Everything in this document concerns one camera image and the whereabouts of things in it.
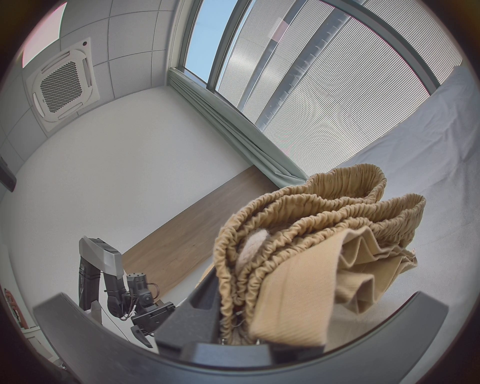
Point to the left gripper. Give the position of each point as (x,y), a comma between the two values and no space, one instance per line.
(150,318)

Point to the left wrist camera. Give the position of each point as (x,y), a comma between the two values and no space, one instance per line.
(147,298)

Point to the white ceiling air conditioner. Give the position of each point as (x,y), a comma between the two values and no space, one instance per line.
(60,84)

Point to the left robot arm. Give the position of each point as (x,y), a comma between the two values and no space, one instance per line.
(101,255)

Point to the window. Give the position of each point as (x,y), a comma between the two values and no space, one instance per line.
(337,93)

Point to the grey-green curtain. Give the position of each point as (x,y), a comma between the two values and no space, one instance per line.
(243,138)

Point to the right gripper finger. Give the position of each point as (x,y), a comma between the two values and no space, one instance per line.
(195,322)

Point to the tan shorts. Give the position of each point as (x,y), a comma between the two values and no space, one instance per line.
(300,270)

